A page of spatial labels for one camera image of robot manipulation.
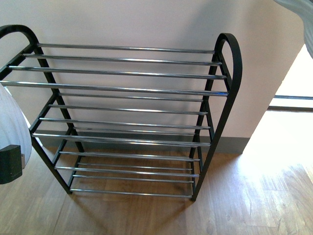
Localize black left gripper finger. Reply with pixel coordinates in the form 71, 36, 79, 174
0, 144, 22, 185

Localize grey sneaker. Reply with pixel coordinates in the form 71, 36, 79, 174
273, 0, 313, 59
0, 86, 32, 168

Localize black metal shoe rack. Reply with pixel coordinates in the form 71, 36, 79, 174
0, 24, 243, 201

